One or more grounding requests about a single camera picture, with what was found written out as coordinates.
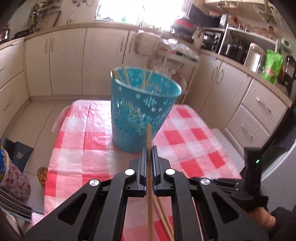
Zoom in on floral fabric bag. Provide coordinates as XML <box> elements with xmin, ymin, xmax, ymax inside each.
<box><xmin>0</xmin><ymin>146</ymin><xmax>31</xmax><ymax>200</ymax></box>

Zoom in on white thermos jug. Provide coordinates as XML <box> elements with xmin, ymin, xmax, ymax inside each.
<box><xmin>244</xmin><ymin>43</ymin><xmax>266</xmax><ymax>74</ymax></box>

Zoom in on white rolling cart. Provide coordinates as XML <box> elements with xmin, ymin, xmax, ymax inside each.
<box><xmin>151</xmin><ymin>39</ymin><xmax>200</xmax><ymax>104</ymax></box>

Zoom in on green snack bag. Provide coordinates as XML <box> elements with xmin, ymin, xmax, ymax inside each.
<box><xmin>261</xmin><ymin>49</ymin><xmax>283</xmax><ymax>85</ymax></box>

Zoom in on black microwave oven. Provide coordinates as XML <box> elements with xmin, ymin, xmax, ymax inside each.
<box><xmin>187</xmin><ymin>3</ymin><xmax>228</xmax><ymax>53</ymax></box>

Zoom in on blue perforated plastic bucket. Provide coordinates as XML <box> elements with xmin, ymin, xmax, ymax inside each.
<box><xmin>110</xmin><ymin>67</ymin><xmax>182</xmax><ymax>153</ymax></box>

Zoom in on cream kitchen cabinets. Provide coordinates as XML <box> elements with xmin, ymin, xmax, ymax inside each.
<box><xmin>1</xmin><ymin>28</ymin><xmax>292</xmax><ymax>144</ymax></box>

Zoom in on chopstick in bucket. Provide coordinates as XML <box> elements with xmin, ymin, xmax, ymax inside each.
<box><xmin>142</xmin><ymin>66</ymin><xmax>147</xmax><ymax>90</ymax></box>
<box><xmin>112</xmin><ymin>69</ymin><xmax>122</xmax><ymax>82</ymax></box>
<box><xmin>121</xmin><ymin>65</ymin><xmax>130</xmax><ymax>85</ymax></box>

